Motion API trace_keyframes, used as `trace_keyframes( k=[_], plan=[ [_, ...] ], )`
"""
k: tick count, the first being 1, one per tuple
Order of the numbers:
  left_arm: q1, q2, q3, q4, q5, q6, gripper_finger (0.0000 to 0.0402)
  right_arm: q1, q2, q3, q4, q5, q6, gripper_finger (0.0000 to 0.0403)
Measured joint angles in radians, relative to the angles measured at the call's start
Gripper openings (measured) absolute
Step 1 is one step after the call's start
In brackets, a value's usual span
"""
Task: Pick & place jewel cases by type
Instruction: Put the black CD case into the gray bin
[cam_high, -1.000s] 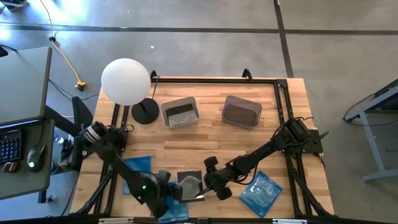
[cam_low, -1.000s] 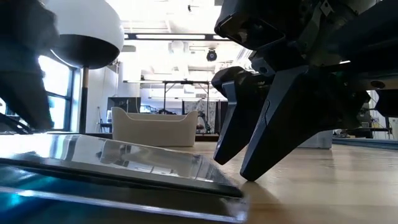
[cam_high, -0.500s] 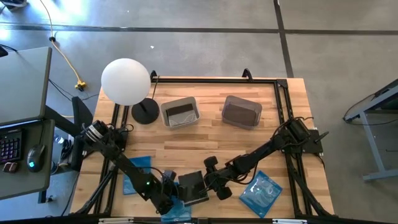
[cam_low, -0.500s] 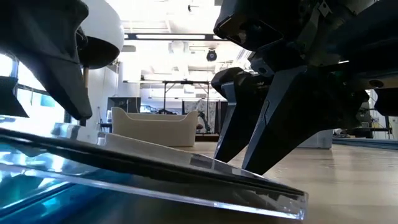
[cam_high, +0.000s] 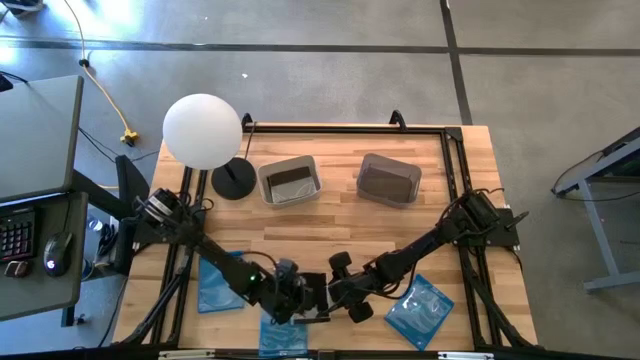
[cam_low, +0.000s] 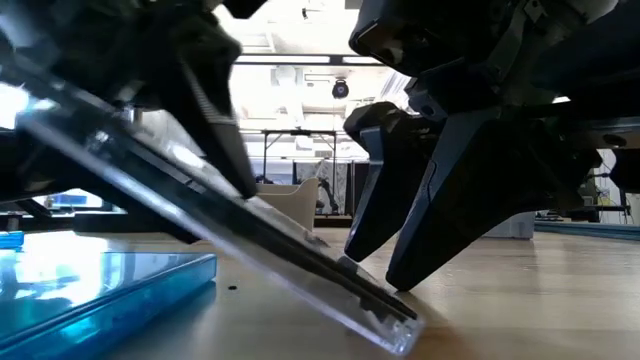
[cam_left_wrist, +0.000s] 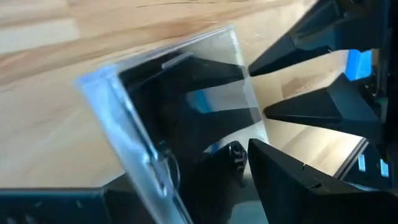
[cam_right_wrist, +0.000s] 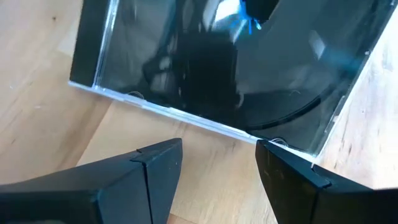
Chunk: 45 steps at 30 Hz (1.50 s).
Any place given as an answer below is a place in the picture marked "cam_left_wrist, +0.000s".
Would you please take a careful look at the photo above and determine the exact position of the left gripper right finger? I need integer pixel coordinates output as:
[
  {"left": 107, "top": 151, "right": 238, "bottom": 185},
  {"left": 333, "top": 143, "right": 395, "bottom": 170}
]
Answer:
[{"left": 248, "top": 139, "right": 398, "bottom": 224}]

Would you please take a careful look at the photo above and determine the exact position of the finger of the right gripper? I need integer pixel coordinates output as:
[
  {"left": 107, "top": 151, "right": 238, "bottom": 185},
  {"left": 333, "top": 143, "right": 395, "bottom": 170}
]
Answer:
[
  {"left": 262, "top": 73, "right": 384, "bottom": 142},
  {"left": 248, "top": 0, "right": 391, "bottom": 78}
]

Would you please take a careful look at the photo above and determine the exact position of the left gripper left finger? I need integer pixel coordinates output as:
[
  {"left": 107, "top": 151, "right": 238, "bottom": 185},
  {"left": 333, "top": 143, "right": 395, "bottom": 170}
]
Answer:
[{"left": 0, "top": 174, "right": 153, "bottom": 224}]

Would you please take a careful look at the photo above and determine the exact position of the black CD jewel case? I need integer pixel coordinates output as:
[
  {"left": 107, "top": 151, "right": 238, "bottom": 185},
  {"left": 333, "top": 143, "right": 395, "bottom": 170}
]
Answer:
[{"left": 74, "top": 25, "right": 270, "bottom": 224}]

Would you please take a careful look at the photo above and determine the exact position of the black aluminium table frame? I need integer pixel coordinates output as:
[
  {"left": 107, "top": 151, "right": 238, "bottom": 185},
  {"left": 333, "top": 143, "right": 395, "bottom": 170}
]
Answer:
[{"left": 335, "top": 139, "right": 393, "bottom": 191}]

